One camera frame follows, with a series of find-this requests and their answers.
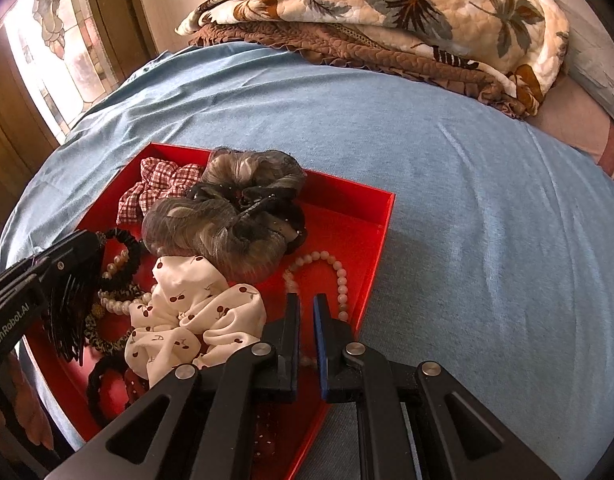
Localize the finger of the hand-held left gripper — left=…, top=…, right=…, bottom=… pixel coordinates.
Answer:
left=29, top=231, right=106, bottom=288

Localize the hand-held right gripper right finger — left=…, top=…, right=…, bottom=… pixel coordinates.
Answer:
left=313, top=295, right=560, bottom=480

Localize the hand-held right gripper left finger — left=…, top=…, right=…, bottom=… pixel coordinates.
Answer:
left=44, top=294, right=302, bottom=480

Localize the black claw hair clip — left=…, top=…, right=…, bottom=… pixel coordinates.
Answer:
left=43, top=259, right=106, bottom=367

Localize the white pearl bead bracelet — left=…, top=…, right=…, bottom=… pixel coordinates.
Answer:
left=283, top=251, right=352, bottom=322

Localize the brown patterned hair tie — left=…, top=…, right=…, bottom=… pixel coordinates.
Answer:
left=83, top=284, right=144, bottom=357

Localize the red tray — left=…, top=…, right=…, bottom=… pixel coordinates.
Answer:
left=19, top=142, right=396, bottom=476

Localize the red polka dot scrunchie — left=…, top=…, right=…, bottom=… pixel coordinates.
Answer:
left=123, top=366, right=284, bottom=463

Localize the black scrunchie with pearls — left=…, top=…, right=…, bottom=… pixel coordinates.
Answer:
left=98, top=226, right=146, bottom=295

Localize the small white pearl strand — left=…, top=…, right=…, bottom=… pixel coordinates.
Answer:
left=97, top=289, right=156, bottom=318

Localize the white cherry print scrunchie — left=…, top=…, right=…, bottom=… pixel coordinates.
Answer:
left=124, top=255, right=268, bottom=382

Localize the red checkered scrunchie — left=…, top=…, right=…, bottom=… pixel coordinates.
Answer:
left=117, top=156, right=208, bottom=226

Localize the grey hair bun piece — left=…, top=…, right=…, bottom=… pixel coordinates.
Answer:
left=201, top=148, right=308, bottom=202
left=141, top=194, right=290, bottom=282

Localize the black beaded net hair band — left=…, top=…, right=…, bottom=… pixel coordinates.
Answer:
left=186, top=181, right=308, bottom=252

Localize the blue bed sheet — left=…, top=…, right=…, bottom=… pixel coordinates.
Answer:
left=0, top=41, right=614, bottom=480

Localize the glass panel door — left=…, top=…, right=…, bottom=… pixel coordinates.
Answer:
left=6, top=0, right=124, bottom=147

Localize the leaf print blanket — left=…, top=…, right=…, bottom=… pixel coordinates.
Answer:
left=175, top=0, right=571, bottom=122

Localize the pale pink pillow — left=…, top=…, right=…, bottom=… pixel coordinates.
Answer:
left=528, top=74, right=614, bottom=182

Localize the light grey pillow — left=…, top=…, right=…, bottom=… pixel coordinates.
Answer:
left=556, top=0, right=614, bottom=137

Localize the plain black hair tie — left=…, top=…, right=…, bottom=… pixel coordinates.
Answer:
left=85, top=354, right=138, bottom=429

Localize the wooden door frame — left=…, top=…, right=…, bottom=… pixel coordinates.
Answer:
left=0, top=0, right=160, bottom=231

